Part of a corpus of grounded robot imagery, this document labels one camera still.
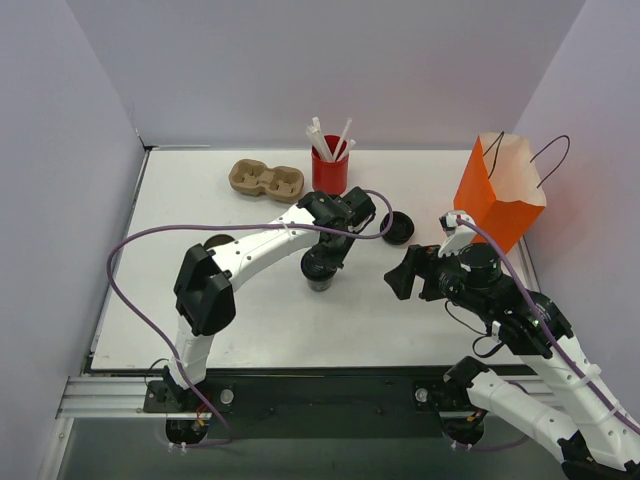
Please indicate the brown cardboard cup carrier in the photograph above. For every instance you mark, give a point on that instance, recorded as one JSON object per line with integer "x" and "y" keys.
{"x": 254, "y": 178}

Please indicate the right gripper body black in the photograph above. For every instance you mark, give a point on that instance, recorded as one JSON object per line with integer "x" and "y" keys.
{"x": 426, "y": 273}

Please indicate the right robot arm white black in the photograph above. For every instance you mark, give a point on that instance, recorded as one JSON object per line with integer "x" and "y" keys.
{"x": 591, "y": 436}

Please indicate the wrapped white straw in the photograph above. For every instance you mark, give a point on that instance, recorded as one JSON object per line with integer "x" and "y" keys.
{"x": 345, "y": 152}
{"x": 343, "y": 140}
{"x": 318, "y": 141}

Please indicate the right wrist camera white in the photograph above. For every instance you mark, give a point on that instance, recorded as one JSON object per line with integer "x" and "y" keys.
{"x": 455, "y": 224}

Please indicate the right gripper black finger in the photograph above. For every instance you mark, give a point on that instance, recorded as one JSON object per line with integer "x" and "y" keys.
{"x": 414, "y": 259}
{"x": 401, "y": 281}

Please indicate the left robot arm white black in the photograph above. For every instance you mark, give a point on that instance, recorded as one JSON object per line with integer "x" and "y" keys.
{"x": 208, "y": 279}

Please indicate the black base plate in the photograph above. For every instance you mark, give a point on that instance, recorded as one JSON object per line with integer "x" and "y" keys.
{"x": 328, "y": 403}

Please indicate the orange paper bag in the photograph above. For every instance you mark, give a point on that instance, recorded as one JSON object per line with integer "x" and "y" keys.
{"x": 501, "y": 188}

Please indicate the red straw holder cup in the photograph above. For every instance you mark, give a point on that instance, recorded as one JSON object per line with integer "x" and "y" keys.
{"x": 330, "y": 177}

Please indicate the aluminium frame rail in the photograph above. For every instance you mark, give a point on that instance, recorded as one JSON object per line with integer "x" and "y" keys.
{"x": 95, "y": 397}

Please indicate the dark coffee cup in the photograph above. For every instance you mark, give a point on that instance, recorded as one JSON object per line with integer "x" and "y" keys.
{"x": 217, "y": 240}
{"x": 319, "y": 283}

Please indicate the black cup lid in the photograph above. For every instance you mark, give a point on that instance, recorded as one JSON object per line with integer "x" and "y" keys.
{"x": 319, "y": 266}

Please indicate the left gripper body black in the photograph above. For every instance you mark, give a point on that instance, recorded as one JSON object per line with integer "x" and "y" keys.
{"x": 320, "y": 270}

